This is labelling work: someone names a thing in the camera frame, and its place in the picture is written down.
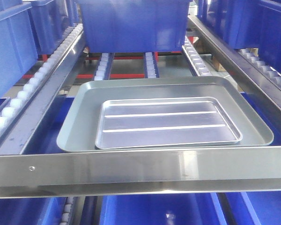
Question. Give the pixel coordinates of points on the blue crate far left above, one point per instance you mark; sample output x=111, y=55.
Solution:
x=17, y=47

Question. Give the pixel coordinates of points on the red floor frame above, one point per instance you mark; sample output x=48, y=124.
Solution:
x=131, y=65

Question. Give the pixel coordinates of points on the large grey-green tray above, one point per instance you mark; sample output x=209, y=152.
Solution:
x=78, y=132

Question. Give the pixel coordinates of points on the right steel divider rail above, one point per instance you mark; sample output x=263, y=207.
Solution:
x=261, y=90

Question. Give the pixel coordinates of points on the blue bin below beam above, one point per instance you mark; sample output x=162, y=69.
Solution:
x=158, y=209

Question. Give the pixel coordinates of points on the large blue plastic crate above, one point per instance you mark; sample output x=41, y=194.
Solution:
x=134, y=26

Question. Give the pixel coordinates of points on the steel front shelf beam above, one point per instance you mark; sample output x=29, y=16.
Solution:
x=168, y=171

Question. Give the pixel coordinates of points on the blue crate far right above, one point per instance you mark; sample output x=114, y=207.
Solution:
x=246, y=24

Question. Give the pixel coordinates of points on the small silver ribbed tray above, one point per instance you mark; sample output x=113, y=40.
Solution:
x=135, y=123

